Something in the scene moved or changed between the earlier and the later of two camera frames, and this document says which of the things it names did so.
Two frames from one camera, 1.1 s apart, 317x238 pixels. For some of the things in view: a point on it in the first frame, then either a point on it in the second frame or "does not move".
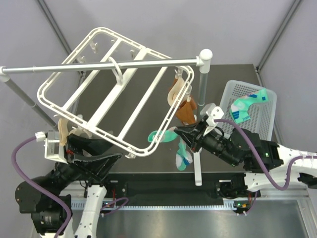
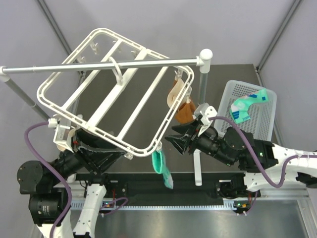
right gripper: x=188 y=133 does not move
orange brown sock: x=185 y=112 does not move
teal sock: x=184 y=156 -> x=160 y=167
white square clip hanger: x=130 y=108 does not move
